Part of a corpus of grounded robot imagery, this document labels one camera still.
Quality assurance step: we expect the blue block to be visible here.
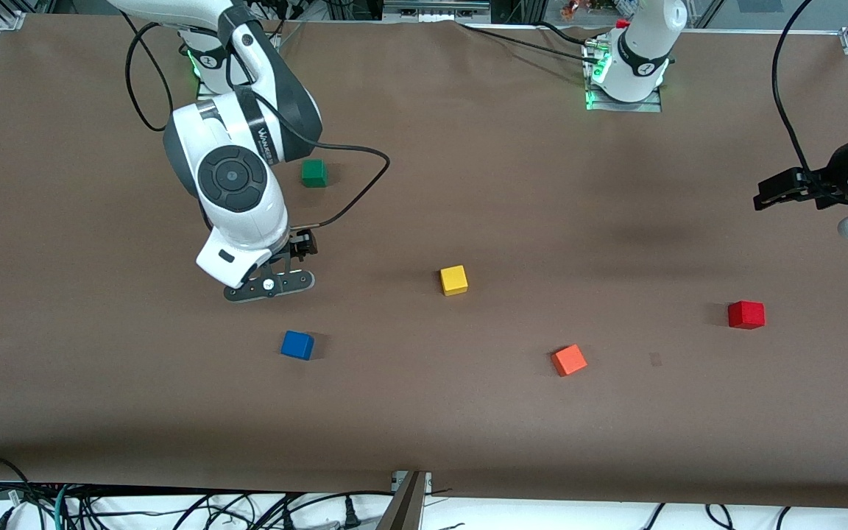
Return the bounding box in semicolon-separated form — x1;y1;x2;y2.
280;331;315;361

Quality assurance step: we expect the red block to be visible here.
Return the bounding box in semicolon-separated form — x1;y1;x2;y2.
727;300;766;330

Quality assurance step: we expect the yellow block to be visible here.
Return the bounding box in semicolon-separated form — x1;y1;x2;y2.
439;265;469;297

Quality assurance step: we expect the brown table cover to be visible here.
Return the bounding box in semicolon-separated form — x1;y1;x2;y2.
0;13;848;510

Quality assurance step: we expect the orange block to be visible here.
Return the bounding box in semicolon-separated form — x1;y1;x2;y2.
551;344;588;378

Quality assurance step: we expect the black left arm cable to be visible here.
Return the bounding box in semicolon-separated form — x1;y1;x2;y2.
771;0;837;194

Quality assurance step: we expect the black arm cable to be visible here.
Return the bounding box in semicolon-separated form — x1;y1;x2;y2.
124;21;392;229
771;0;837;194

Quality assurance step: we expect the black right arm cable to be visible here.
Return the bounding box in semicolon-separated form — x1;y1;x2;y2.
124;21;392;229

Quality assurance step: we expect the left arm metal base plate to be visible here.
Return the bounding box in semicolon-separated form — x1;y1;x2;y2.
583;40;665;113

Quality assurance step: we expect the aluminium rail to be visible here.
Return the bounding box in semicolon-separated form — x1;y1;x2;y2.
383;0;492;23

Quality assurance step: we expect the black power plug cable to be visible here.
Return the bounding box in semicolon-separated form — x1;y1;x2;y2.
277;492;364;530

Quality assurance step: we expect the aluminium frame post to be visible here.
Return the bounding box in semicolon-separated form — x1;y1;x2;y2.
375;471;434;530

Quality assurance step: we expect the long black table cable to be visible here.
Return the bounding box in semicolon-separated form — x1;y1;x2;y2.
456;21;601;66

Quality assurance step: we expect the teal cable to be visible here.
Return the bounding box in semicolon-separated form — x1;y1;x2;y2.
53;484;73;530

